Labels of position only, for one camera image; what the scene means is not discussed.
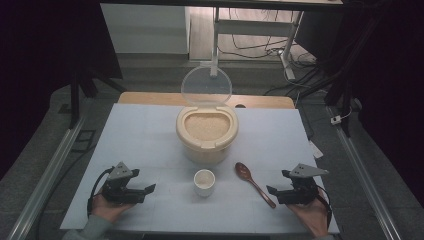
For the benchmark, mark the white tag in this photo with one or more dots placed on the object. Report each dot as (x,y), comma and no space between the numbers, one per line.
(316,150)

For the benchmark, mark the pale table mat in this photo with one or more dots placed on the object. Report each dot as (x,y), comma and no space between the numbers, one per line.
(143,140)

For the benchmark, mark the brown wooden spoon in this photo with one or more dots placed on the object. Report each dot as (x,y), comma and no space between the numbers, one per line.
(248,178)

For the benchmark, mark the black floor bracket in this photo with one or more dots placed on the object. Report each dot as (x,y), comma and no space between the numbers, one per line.
(83,141)

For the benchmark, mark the black stand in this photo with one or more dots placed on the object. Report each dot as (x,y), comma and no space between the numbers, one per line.
(343,90)
(75,100)

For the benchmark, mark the aluminium rail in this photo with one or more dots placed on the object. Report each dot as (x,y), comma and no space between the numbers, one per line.
(363,180)
(46,180)

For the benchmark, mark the person's right hand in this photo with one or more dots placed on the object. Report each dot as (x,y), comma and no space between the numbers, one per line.
(310,215)

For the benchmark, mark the white rice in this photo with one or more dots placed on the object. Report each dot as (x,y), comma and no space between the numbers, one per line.
(206,126)

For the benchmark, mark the clear plastic container lid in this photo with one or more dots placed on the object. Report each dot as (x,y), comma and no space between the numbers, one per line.
(206,85)

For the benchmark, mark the beige rice container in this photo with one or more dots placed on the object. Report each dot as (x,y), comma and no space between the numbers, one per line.
(206,150)

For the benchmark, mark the white desk frame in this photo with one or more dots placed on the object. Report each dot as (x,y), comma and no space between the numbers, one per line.
(253,28)

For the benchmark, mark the person's left hand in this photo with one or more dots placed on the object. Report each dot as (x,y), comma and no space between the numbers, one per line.
(108,208)

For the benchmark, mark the white cabinet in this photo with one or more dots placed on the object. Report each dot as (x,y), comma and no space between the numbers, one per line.
(143,30)

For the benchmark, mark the small white box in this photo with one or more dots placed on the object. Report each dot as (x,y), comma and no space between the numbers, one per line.
(335,120)

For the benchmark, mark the wooden table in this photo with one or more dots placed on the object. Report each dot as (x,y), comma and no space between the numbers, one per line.
(150,98)

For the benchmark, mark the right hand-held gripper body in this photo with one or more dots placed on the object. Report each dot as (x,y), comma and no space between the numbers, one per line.
(301,188)

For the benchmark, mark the white cup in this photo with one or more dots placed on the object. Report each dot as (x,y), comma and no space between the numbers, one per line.
(204,183)

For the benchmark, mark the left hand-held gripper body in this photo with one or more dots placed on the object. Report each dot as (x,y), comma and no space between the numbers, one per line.
(120,186)

